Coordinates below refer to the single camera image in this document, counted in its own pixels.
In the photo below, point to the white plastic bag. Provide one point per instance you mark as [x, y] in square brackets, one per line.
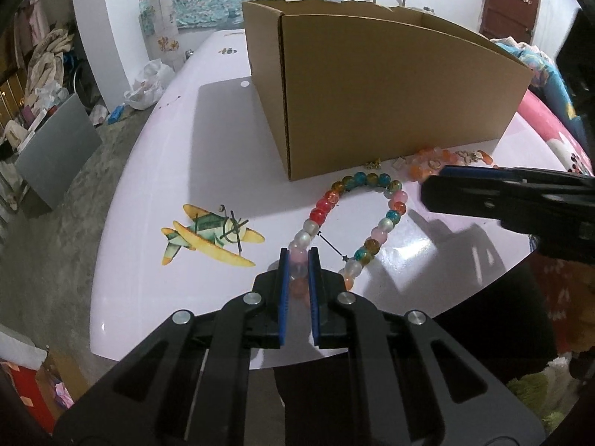
[148, 83]

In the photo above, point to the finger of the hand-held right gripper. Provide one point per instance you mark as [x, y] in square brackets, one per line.
[465, 197]
[474, 173]

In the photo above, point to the pink hanging garment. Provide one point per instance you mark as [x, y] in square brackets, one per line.
[30, 23]

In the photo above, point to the red gift bag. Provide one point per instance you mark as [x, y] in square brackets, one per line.
[18, 381]

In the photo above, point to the brown cardboard box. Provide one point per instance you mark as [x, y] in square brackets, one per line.
[372, 102]

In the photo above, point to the fluffy green white garment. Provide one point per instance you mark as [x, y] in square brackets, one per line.
[539, 390]

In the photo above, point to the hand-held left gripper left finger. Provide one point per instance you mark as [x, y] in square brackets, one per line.
[284, 297]

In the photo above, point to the yellow airplane sticker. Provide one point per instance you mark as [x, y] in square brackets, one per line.
[204, 241]

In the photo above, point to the grey storage box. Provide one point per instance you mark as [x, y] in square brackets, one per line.
[60, 148]

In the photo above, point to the white board with flower stickers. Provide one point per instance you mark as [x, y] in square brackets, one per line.
[162, 28]

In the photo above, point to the pile of pale clothes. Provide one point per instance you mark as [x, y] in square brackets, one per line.
[46, 60]

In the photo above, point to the empty clear water jug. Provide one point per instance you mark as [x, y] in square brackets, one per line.
[234, 19]

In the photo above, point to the small blue packet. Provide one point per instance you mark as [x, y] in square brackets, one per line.
[116, 114]

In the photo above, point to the brown paper bag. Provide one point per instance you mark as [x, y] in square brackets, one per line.
[51, 371]

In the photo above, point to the small gold charm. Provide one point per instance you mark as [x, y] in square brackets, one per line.
[373, 164]

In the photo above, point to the pink printed blanket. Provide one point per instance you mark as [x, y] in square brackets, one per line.
[553, 125]

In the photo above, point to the brown wooden door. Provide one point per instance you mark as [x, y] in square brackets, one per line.
[509, 0]

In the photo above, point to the blue printed quilt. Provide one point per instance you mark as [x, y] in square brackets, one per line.
[548, 74]

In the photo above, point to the gold heart pendant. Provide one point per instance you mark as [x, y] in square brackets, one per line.
[463, 156]

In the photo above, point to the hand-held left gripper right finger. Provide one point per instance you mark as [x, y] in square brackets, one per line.
[315, 297]

